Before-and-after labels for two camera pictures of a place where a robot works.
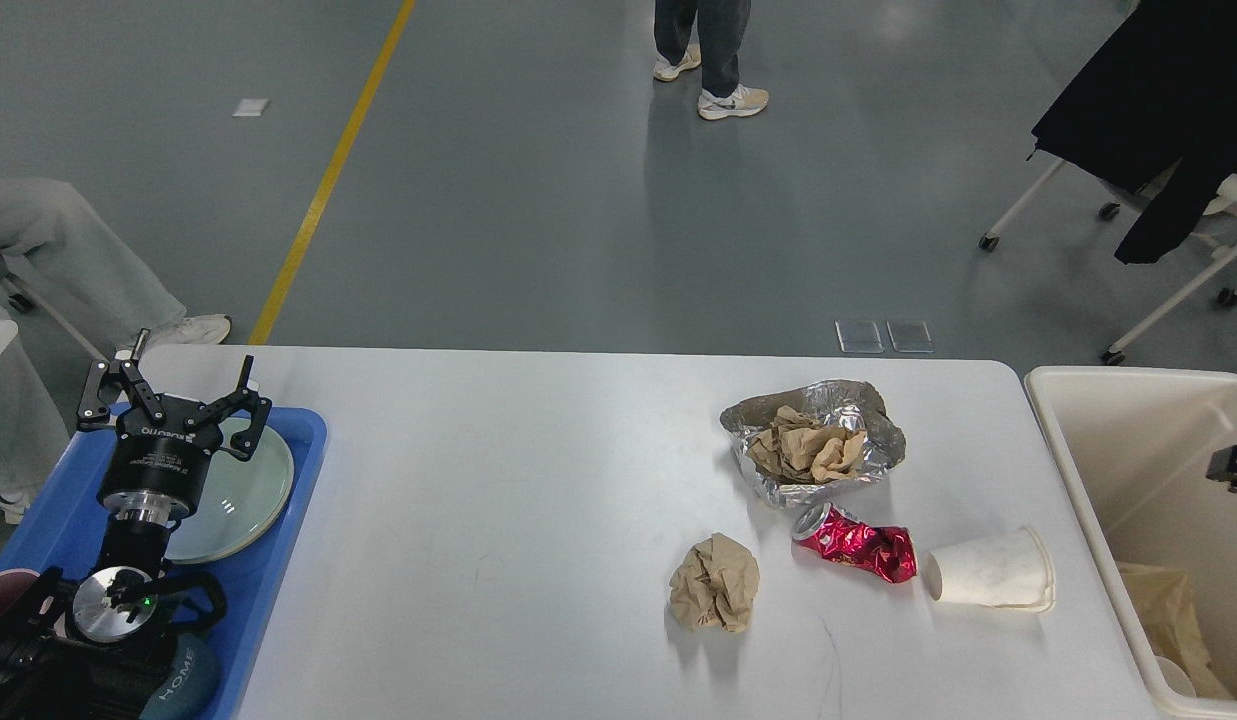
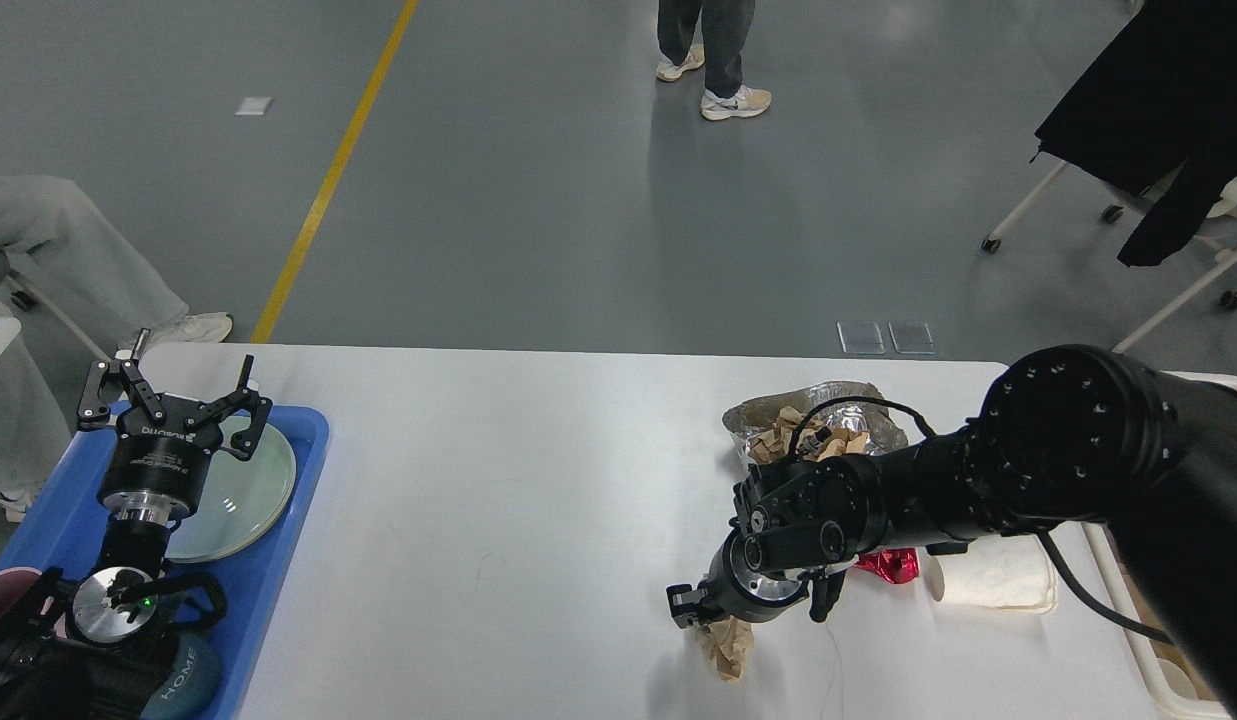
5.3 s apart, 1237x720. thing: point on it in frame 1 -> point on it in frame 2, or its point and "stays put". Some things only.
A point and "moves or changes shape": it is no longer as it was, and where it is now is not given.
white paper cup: [1176, 677] stays put
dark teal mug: [192, 688] stays put
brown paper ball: [715, 585] moves or changes shape
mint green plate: [241, 501] stays put
